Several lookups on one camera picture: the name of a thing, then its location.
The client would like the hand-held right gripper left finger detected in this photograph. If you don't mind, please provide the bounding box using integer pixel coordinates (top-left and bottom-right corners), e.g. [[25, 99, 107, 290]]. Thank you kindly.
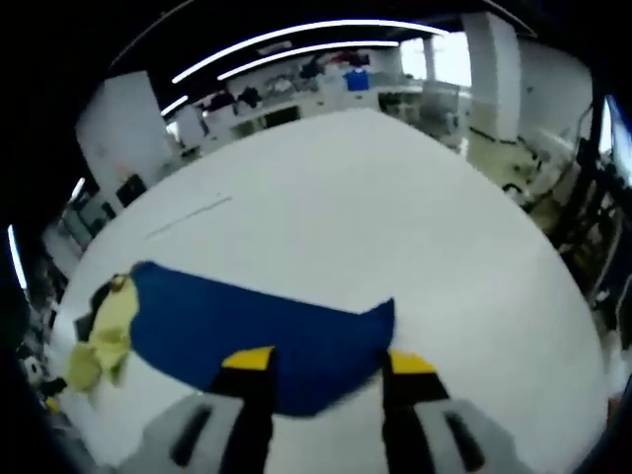
[[122, 345, 278, 474]]

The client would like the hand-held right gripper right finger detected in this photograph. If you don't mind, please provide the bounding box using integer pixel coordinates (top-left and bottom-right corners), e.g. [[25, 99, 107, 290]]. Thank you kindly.
[[380, 348, 537, 474]]

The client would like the yellow blue grey long-sleeved garment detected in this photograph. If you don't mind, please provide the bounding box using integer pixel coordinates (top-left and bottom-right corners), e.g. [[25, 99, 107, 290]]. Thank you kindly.
[[63, 260, 397, 421]]

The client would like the white cabinet row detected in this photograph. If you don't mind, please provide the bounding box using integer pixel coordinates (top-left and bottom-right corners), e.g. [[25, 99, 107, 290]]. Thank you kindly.
[[197, 81, 382, 149]]

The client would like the blue storage bin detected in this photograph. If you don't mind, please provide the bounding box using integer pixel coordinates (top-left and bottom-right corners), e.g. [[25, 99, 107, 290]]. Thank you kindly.
[[345, 68, 369, 93]]

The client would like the white square pillar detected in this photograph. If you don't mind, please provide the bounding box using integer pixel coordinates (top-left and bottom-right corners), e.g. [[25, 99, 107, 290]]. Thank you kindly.
[[460, 11, 522, 145]]

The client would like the white ceiling light strip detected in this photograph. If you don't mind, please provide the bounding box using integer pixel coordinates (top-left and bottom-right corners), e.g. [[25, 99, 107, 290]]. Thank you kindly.
[[216, 39, 400, 82], [171, 19, 451, 85]]

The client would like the black panel by wall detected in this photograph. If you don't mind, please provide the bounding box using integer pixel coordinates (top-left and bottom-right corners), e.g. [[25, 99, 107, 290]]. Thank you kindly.
[[116, 173, 147, 206]]

